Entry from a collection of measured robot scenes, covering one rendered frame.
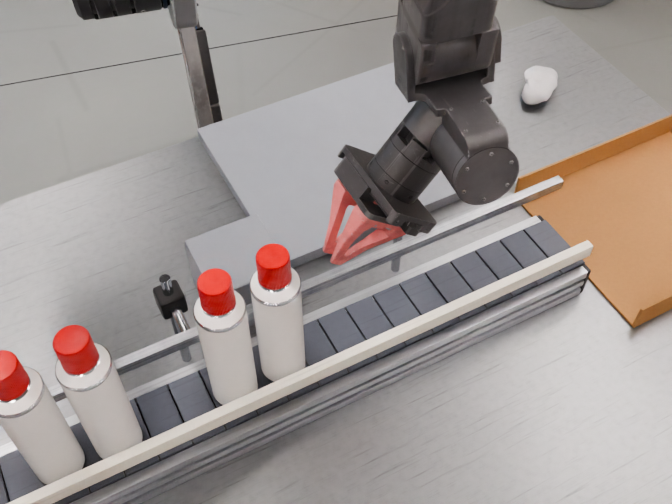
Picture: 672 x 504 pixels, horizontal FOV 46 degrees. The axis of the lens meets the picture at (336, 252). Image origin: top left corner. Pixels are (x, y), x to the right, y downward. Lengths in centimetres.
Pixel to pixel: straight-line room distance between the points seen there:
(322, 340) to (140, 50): 205
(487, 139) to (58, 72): 232
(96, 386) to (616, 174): 82
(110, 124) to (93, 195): 141
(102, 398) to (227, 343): 13
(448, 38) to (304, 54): 215
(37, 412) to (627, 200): 84
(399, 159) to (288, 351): 26
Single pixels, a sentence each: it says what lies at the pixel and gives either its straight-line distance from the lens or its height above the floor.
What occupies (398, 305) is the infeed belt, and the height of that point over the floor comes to 88.
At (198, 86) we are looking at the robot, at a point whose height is 67.
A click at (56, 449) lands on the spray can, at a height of 95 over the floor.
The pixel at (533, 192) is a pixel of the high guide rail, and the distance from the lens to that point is 102.
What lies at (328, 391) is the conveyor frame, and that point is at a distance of 92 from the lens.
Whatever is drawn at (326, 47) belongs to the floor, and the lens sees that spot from 282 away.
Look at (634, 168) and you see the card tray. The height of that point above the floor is 83.
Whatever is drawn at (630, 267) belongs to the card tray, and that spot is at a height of 83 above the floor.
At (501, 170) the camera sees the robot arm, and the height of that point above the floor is 121.
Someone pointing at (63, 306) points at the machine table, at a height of 83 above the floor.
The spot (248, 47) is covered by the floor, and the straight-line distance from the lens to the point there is 284.
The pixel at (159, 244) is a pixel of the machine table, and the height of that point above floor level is 83.
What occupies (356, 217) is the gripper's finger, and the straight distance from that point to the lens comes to 74.
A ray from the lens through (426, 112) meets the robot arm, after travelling 72.
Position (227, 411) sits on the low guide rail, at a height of 91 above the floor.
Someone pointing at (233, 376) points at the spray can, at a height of 95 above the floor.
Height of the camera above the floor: 168
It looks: 51 degrees down
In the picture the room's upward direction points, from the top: straight up
